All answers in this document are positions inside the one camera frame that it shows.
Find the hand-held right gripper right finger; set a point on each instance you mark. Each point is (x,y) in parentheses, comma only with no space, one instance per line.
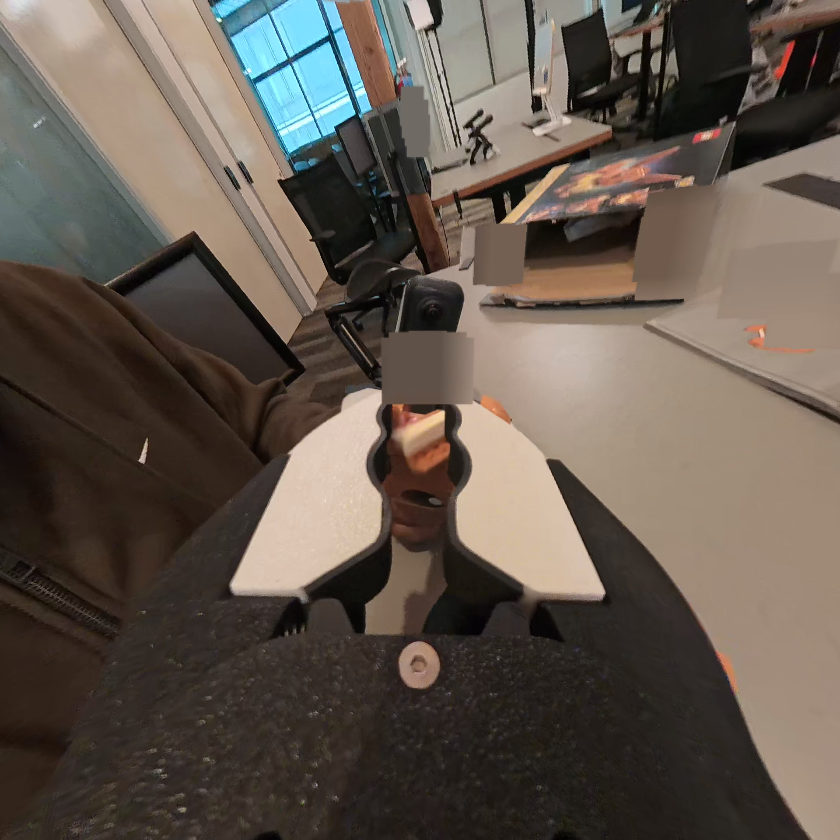
(525,518)

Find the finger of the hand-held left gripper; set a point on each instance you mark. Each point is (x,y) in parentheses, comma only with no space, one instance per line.
(364,397)

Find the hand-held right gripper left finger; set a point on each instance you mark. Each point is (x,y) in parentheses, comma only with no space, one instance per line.
(315,518)

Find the small white topped lego piece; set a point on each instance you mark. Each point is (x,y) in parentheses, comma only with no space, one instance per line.
(420,439)

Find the grey instruction booklet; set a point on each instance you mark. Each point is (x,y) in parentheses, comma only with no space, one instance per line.
(754,348)

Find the person's left forearm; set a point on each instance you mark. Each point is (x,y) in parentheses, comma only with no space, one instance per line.
(295,420)

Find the printed cardboard lego box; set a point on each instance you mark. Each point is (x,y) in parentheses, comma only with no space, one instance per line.
(623,177)

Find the person's left hand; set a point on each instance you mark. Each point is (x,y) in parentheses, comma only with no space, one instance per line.
(420,535)

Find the black padded stool chair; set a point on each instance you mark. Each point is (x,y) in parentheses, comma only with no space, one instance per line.
(380,279)

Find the black mesh office chair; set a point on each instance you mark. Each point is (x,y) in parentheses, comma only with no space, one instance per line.
(328,210)

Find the black tripod gadget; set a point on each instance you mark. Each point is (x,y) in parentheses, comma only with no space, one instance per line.
(479,134)

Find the black flat monitor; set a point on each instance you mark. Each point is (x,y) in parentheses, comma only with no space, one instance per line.
(355,144)
(197,308)

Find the wooden top desk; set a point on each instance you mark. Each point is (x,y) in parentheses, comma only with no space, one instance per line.
(525,151)

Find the person's brown zip jacket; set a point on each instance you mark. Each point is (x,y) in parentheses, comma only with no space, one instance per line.
(98,459)

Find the white tablet stand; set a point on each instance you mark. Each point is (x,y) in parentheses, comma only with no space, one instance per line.
(550,98)

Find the white double door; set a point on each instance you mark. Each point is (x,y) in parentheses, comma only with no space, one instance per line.
(197,131)

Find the wooden post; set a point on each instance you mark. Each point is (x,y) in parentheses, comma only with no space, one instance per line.
(367,52)

